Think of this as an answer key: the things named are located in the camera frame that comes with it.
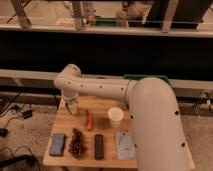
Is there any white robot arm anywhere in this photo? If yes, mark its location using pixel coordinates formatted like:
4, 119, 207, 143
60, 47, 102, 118
54, 64, 190, 171

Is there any green plastic tray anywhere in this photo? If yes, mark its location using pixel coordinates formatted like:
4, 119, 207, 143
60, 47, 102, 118
123, 74, 170, 84

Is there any orange carrot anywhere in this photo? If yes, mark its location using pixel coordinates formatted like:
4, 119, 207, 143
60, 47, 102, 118
86, 110, 93, 131

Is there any black power adapter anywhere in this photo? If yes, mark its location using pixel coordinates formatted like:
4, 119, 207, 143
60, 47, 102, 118
22, 110, 33, 119

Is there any blue sponge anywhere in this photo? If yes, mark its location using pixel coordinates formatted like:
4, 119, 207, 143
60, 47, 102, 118
49, 133, 66, 156

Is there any bunch of dark grapes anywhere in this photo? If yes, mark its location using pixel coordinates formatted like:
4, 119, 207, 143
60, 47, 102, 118
68, 128, 87, 158

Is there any white paper cup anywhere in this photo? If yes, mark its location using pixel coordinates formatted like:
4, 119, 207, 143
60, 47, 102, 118
108, 107, 124, 127

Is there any black remote control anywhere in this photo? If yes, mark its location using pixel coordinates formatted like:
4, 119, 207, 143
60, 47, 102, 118
95, 134, 104, 160

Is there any light blue cloth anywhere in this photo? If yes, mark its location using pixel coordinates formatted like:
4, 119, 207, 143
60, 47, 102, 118
115, 131, 135, 160

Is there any black floor cable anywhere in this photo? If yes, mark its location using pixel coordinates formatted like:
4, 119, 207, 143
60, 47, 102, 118
0, 145, 42, 171

